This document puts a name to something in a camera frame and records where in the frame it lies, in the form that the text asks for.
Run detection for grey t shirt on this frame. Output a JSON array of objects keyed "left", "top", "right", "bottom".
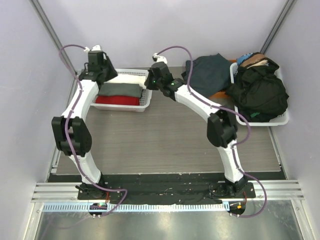
[{"left": 97, "top": 83, "right": 143, "bottom": 98}]

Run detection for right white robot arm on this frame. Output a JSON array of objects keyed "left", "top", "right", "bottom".
[{"left": 144, "top": 62, "right": 248, "bottom": 198}]

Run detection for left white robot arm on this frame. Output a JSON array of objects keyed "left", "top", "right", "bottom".
[{"left": 51, "top": 45, "right": 118, "bottom": 200}]

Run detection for white rolled t shirt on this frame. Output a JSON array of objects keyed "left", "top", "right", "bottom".
[{"left": 106, "top": 74, "right": 146, "bottom": 89}]

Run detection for red rolled t shirt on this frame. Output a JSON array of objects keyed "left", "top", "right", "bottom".
[{"left": 95, "top": 95, "right": 140, "bottom": 106}]

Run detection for dark teal t shirt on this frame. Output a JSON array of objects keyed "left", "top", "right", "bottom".
[{"left": 181, "top": 53, "right": 232, "bottom": 98}]

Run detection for blue and tan clothes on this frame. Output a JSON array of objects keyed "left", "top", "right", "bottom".
[{"left": 236, "top": 52, "right": 267, "bottom": 68}]

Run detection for black clothes pile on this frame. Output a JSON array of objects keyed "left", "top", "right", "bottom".
[{"left": 225, "top": 56, "right": 289, "bottom": 123}]

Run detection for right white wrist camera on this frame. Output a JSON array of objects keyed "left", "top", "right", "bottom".
[{"left": 152, "top": 53, "right": 168, "bottom": 65}]

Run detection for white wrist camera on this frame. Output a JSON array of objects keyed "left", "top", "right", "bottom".
[
  {"left": 152, "top": 53, "right": 168, "bottom": 65},
  {"left": 83, "top": 44, "right": 102, "bottom": 53}
]

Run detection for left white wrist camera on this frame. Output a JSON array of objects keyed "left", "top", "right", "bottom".
[{"left": 83, "top": 44, "right": 102, "bottom": 53}]

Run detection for left aluminium frame post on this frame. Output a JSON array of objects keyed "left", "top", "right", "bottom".
[{"left": 29, "top": 0, "right": 81, "bottom": 77}]

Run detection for aluminium frame post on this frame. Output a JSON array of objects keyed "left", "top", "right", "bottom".
[
  {"left": 29, "top": 0, "right": 81, "bottom": 77},
  {"left": 260, "top": 0, "right": 297, "bottom": 54}
]

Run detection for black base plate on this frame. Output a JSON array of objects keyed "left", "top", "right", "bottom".
[{"left": 47, "top": 171, "right": 286, "bottom": 205}]

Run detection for slotted white cable duct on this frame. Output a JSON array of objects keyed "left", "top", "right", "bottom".
[{"left": 42, "top": 201, "right": 230, "bottom": 213}]

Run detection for right aluminium frame post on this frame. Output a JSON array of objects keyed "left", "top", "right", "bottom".
[{"left": 260, "top": 0, "right": 297, "bottom": 54}]

